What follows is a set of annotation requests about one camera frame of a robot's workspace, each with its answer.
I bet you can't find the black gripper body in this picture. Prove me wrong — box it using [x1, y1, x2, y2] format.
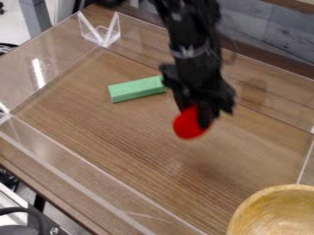
[158, 50, 238, 116]

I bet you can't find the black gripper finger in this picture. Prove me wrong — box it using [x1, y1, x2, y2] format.
[198, 101, 219, 129]
[172, 89, 193, 111]

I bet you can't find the red plush strawberry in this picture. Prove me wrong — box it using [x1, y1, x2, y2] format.
[172, 105, 207, 140]

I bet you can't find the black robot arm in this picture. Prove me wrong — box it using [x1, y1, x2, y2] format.
[154, 0, 235, 129]

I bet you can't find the green foam block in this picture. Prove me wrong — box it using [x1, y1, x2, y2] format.
[108, 75, 167, 103]

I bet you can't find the wooden bowl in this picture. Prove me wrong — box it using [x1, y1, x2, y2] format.
[226, 185, 314, 235]

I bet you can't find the clear acrylic tray enclosure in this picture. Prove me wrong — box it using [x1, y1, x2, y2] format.
[0, 10, 314, 235]

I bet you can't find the grey post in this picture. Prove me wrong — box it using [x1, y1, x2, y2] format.
[19, 0, 52, 38]

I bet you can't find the black metal bracket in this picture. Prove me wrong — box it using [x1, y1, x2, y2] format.
[27, 206, 71, 235]

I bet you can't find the black cable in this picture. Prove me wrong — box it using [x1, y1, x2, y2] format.
[0, 207, 42, 235]

